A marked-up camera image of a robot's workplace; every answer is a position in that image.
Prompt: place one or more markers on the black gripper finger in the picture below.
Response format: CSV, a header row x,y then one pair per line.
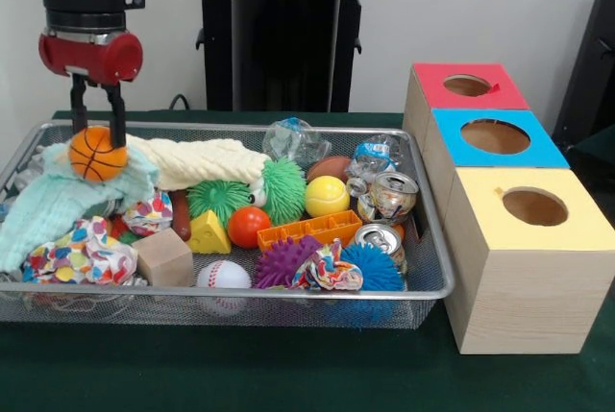
x,y
118,119
79,109

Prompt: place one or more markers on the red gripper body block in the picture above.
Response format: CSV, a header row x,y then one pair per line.
x,y
96,59

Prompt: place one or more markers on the orange toy basketball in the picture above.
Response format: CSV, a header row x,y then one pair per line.
x,y
96,157

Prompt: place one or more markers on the cream waffle cloth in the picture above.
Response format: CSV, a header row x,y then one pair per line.
x,y
206,162

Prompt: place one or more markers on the mint green waffle cloth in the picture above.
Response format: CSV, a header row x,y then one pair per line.
x,y
48,210

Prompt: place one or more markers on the colourful print cloth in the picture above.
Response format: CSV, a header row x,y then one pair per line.
x,y
331,270

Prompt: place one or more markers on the silver mesh bin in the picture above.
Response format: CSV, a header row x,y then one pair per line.
x,y
423,306

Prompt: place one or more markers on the wooden three-hole box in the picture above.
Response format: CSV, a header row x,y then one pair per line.
x,y
528,297

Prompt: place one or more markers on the red ball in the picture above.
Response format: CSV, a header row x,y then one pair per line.
x,y
248,227

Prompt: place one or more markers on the green fuzzy toy with eyes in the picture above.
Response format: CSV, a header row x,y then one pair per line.
x,y
283,186

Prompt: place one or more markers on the white toy baseball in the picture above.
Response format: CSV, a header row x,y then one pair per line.
x,y
223,277

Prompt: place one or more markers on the orange toy brick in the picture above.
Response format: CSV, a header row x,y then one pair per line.
x,y
307,230

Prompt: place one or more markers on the purple spiky ball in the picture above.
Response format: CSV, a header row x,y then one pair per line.
x,y
283,265

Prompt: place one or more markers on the yellow ball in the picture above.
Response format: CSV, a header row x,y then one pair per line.
x,y
327,197

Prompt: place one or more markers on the dark green tablecloth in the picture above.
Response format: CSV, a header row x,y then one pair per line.
x,y
598,152
240,369

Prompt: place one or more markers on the blue fuzzy ball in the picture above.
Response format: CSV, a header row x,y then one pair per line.
x,y
377,268

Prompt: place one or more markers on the black chair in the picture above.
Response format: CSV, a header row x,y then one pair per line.
x,y
591,71

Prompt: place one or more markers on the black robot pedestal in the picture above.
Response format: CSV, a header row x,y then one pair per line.
x,y
288,47

